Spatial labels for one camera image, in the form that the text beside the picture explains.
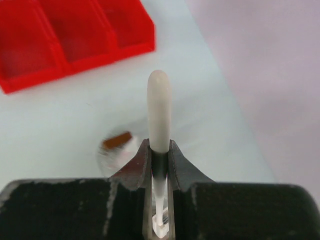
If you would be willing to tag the left brown wooden tray handle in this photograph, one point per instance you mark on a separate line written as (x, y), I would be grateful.
(116, 141)

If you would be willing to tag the red plastic organizer bin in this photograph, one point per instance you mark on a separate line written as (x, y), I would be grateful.
(45, 40)

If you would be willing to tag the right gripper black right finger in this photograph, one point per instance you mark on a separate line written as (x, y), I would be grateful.
(202, 209)

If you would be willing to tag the clear textured glass tray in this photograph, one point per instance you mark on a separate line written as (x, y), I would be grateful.
(110, 161)

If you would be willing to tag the white toothbrush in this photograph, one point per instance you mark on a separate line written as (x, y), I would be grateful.
(159, 112)

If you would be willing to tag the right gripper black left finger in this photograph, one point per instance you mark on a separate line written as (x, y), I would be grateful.
(115, 208)

